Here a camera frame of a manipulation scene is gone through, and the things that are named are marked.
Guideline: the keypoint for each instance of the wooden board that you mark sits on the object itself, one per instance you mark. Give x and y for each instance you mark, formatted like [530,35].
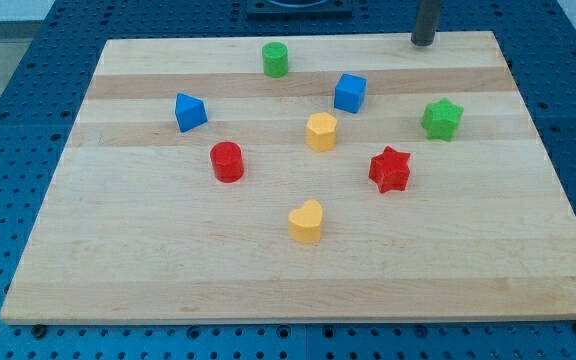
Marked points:
[135,228]

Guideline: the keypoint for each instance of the yellow heart block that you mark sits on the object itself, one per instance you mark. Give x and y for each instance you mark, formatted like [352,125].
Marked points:
[305,223]

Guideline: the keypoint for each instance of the yellow pentagon block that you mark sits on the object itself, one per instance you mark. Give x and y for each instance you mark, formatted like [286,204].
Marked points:
[320,134]

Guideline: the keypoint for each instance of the red cylinder block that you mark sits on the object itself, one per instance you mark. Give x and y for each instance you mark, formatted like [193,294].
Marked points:
[227,161]

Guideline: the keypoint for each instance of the red star block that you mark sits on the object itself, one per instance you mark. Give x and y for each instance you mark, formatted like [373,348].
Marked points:
[390,170]

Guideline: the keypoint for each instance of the blue cube block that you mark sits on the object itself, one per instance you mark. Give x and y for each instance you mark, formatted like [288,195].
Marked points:
[349,93]

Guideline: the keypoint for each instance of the blue triangular prism block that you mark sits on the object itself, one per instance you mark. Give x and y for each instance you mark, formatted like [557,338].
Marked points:
[190,112]

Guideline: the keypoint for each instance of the green cylinder block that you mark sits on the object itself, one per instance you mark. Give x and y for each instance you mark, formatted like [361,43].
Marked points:
[275,59]

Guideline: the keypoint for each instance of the green star block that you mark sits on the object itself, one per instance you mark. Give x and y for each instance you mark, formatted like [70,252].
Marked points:
[441,119]

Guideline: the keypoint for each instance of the dark grey cylindrical robot tool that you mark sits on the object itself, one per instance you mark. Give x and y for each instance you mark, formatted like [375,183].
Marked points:
[426,22]

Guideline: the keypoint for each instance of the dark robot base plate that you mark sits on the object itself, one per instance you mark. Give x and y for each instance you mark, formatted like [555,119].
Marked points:
[296,8]

